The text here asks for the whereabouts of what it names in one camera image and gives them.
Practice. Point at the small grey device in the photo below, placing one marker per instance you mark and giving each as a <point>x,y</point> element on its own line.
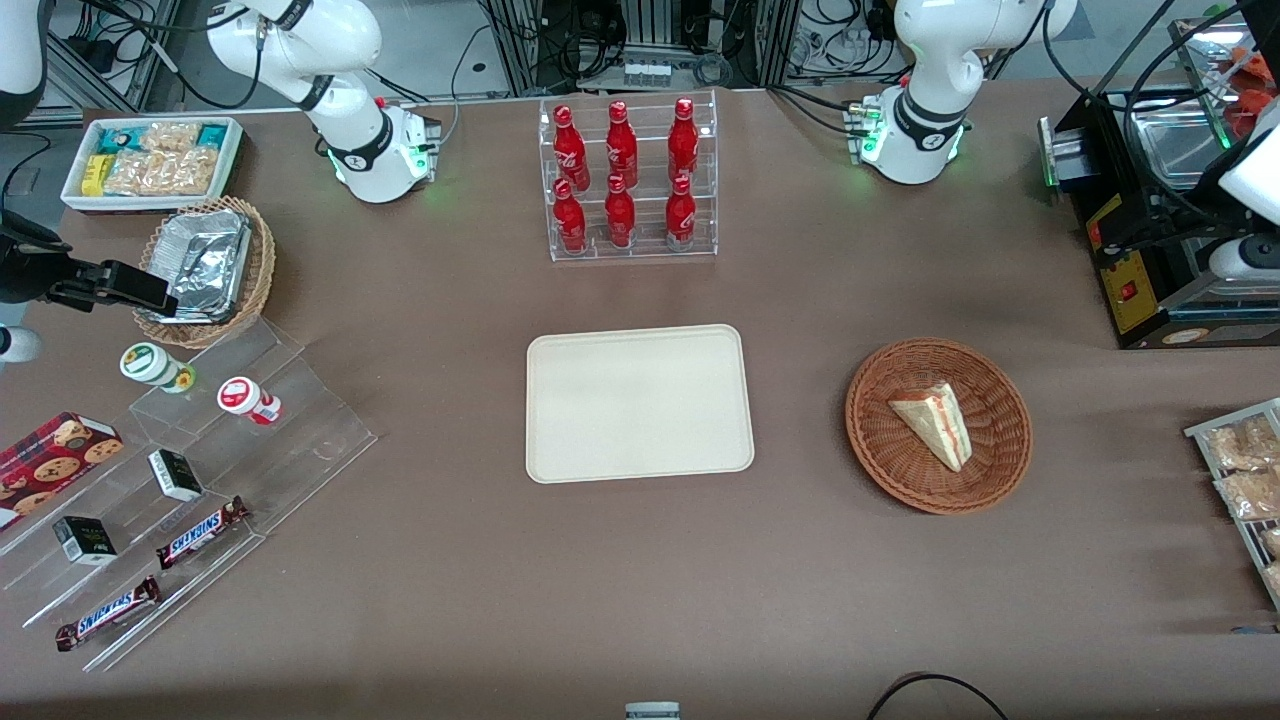
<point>652,711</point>

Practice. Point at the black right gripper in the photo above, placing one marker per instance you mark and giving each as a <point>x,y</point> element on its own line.
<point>22,272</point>

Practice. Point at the small black box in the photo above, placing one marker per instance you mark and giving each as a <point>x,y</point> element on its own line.
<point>176,475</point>
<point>85,540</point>

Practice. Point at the yellow snack pack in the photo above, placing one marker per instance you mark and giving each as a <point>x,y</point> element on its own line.
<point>96,174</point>

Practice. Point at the large clear cracker bag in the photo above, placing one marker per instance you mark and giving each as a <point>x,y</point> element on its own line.
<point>165,172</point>

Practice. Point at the white plastic snack bin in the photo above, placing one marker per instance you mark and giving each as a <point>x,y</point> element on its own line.
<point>230,170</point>

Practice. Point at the brown wicker basket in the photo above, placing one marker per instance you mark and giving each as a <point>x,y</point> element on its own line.
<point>900,470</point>

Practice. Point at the beige plastic tray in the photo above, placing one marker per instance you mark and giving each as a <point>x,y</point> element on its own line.
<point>640,403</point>

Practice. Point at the small clear cracker bag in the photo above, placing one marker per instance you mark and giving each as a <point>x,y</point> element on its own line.
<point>170,136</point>

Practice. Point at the white power strip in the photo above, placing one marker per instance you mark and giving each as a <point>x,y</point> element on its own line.
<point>648,72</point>

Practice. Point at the red cola bottle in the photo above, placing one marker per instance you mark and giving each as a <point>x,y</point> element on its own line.
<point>571,150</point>
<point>570,222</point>
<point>621,145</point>
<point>620,218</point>
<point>683,140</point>
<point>681,218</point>

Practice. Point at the aluminium frame profile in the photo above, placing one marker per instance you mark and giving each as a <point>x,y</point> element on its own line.
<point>110,55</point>

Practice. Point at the snickers chocolate bar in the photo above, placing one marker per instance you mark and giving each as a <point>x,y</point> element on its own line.
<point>108,613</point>
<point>200,533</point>

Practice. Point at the aluminium foil container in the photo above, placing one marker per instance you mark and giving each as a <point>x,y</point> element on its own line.
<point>205,262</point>

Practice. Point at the triangular sandwich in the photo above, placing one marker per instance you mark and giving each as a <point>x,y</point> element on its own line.
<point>940,425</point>

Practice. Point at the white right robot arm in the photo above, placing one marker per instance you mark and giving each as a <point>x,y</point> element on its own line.
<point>370,150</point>

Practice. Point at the red lid yogurt cup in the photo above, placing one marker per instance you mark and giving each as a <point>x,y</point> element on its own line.
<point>243,397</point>

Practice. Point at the teal snack pack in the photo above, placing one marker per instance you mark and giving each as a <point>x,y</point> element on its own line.
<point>120,140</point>
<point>212,135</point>

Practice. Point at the clear bag of crackers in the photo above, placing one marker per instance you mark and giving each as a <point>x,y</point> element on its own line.
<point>1272,542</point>
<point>1250,495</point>
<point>1274,580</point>
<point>1240,445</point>

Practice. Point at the clear acrylic bottle rack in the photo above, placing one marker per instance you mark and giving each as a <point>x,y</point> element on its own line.
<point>640,255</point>

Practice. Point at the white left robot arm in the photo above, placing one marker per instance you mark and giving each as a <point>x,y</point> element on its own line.
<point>925,110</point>

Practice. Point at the red cookie box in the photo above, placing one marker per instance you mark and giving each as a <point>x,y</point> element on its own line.
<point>50,460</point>

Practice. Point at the grey snack display rack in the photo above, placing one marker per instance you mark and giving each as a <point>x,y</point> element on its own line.
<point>1200,432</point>

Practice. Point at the clear acrylic stepped display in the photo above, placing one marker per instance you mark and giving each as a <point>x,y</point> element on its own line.
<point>300,440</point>

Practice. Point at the black food warmer machine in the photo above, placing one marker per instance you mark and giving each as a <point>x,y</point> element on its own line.
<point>1135,290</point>

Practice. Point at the light wicker basket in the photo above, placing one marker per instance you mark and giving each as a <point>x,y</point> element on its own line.
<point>258,270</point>

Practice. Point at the green lid yogurt cup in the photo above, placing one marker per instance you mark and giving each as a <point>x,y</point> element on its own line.
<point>150,364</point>

